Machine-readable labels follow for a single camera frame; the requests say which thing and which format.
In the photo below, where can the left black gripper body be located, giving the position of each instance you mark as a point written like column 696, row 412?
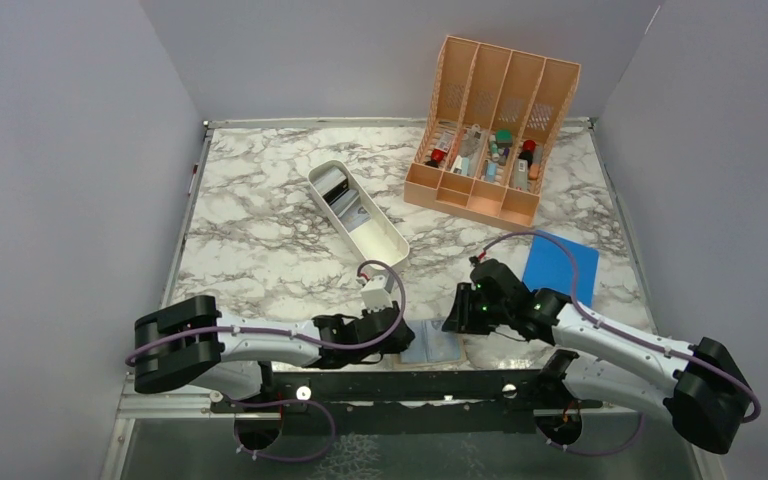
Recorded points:
column 397, row 346

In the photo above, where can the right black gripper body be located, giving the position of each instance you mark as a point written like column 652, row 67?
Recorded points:
column 485, row 315

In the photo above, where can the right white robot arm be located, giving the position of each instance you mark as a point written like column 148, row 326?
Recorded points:
column 698, row 386

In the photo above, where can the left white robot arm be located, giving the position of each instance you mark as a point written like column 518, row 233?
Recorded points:
column 193, row 343

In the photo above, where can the stack of cards in tray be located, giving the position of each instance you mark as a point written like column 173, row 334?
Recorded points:
column 343, row 200

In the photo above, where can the blue flat board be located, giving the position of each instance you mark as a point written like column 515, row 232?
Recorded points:
column 547, row 266

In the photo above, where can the white oblong plastic tray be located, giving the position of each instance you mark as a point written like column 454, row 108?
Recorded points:
column 378, row 239

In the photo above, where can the orange marker pen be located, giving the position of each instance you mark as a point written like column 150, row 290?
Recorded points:
column 535, row 164

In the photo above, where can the red capped bottle right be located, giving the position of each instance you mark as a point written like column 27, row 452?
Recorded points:
column 527, row 153

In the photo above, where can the red capped black bottle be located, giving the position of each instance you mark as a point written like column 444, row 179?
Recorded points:
column 437, row 159

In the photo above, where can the green capped bottle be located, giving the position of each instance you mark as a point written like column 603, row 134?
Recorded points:
column 504, row 138

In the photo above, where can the peach plastic desk organizer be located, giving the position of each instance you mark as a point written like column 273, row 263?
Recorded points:
column 480, row 88

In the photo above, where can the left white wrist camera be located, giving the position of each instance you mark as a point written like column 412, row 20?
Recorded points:
column 376, row 293

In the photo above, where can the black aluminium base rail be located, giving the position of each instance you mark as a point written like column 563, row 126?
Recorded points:
column 369, row 403

